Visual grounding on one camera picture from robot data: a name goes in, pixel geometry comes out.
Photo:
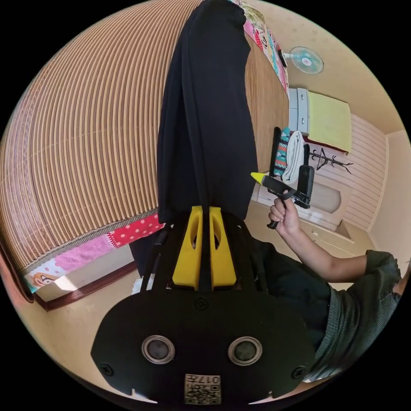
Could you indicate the white drawer cabinet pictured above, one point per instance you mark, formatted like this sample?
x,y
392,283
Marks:
x,y
298,110

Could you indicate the cream panelled door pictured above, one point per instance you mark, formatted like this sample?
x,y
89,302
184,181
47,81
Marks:
x,y
327,200

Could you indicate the black pants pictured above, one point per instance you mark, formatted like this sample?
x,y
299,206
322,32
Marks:
x,y
205,112

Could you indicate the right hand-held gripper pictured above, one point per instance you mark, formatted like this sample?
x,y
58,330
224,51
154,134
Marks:
x,y
278,187

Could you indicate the person's right hand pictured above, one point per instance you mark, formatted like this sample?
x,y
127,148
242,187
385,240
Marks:
x,y
287,220

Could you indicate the person's right forearm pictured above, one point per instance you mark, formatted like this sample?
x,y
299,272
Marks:
x,y
324,260

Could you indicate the person's body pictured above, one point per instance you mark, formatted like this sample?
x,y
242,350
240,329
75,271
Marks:
x,y
353,314

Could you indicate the black chair with clothes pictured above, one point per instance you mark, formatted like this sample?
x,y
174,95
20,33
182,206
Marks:
x,y
290,154

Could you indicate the dark coat rack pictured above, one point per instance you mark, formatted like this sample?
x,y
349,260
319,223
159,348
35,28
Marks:
x,y
324,159

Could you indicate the yellow cloth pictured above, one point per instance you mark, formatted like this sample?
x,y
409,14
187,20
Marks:
x,y
329,122

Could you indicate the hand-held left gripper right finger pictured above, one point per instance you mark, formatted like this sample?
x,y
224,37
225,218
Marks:
x,y
223,257

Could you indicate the bed with woven mat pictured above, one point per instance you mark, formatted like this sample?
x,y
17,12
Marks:
x,y
80,128

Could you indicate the teal wall fan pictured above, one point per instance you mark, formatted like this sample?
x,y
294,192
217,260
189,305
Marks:
x,y
305,60

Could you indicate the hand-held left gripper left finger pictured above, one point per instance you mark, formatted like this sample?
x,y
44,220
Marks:
x,y
187,257

